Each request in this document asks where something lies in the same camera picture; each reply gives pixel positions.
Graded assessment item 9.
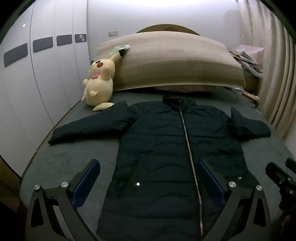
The pink plastic bag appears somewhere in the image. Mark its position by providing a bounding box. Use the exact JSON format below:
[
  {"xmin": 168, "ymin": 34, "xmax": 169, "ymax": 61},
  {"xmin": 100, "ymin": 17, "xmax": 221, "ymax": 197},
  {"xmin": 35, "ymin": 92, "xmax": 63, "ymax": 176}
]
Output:
[{"xmin": 232, "ymin": 45, "xmax": 264, "ymax": 56}]

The brown wooden headboard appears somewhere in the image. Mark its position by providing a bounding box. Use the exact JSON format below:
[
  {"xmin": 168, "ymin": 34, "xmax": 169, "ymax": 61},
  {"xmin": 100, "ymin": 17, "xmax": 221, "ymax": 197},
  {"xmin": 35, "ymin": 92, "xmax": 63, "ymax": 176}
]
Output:
[{"xmin": 135, "ymin": 26, "xmax": 201, "ymax": 36}]

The dark puffer jacket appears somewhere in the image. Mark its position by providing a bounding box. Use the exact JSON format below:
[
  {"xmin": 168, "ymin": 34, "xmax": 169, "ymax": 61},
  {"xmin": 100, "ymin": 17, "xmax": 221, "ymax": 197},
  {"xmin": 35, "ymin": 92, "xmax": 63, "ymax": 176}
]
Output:
[{"xmin": 48, "ymin": 95, "xmax": 271, "ymax": 238}]

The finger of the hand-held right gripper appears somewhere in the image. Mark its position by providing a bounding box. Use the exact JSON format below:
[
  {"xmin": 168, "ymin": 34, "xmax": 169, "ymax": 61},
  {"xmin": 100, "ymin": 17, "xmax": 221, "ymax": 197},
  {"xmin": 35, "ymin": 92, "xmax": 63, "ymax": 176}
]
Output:
[
  {"xmin": 285, "ymin": 158, "xmax": 296, "ymax": 173},
  {"xmin": 265, "ymin": 162, "xmax": 291, "ymax": 186}
]

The yellow plush toy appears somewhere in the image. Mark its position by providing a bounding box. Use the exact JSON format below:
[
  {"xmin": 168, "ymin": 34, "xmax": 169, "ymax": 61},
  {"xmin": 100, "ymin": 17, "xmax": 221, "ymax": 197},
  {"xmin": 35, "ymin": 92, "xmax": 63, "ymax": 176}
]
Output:
[{"xmin": 81, "ymin": 51, "xmax": 125, "ymax": 112}]

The beige curtain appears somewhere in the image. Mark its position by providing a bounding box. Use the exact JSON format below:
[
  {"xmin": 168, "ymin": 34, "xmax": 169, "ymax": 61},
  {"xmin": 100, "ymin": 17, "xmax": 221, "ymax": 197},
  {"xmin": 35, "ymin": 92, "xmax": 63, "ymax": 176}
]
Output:
[{"xmin": 238, "ymin": 0, "xmax": 296, "ymax": 139}]

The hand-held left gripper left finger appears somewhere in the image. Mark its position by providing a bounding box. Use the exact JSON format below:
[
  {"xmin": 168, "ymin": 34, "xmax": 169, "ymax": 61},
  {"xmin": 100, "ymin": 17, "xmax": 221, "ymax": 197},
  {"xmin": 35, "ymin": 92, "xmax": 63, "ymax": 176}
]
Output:
[{"xmin": 25, "ymin": 159, "xmax": 101, "ymax": 241}]

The pile of clothes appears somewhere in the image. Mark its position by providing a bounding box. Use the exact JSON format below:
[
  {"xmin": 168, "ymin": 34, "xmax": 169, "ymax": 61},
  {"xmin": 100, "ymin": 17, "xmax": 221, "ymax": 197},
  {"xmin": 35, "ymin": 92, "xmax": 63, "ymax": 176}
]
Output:
[{"xmin": 236, "ymin": 52, "xmax": 264, "ymax": 78}]

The green plastic packet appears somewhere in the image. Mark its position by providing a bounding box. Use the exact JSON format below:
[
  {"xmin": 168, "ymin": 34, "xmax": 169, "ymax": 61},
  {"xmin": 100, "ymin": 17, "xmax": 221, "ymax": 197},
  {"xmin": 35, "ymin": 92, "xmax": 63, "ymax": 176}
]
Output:
[{"xmin": 110, "ymin": 44, "xmax": 131, "ymax": 55}]

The pale pillow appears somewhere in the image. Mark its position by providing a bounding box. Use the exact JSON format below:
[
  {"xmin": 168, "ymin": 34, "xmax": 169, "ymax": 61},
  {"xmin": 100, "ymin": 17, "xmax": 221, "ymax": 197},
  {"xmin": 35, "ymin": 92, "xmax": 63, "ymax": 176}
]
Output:
[{"xmin": 153, "ymin": 85, "xmax": 234, "ymax": 92}]

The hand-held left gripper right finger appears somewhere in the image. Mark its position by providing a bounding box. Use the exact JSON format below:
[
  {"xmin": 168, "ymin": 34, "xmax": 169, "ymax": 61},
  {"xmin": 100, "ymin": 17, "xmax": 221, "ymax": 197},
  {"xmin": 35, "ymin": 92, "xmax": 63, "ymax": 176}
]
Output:
[{"xmin": 198, "ymin": 159, "xmax": 271, "ymax": 241}]

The white wardrobe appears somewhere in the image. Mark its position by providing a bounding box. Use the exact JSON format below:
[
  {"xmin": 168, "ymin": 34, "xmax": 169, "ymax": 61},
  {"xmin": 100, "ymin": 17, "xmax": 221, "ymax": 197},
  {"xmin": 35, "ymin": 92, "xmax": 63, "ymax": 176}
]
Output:
[{"xmin": 0, "ymin": 0, "xmax": 90, "ymax": 176}]

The dark grey wardrobe handle panel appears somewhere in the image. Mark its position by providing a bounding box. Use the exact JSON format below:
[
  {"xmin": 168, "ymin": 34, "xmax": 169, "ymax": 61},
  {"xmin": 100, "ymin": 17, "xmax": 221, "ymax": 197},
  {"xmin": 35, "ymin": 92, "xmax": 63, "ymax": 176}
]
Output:
[
  {"xmin": 57, "ymin": 35, "xmax": 73, "ymax": 46},
  {"xmin": 3, "ymin": 43, "xmax": 28, "ymax": 67},
  {"xmin": 33, "ymin": 37, "xmax": 54, "ymax": 52}
]

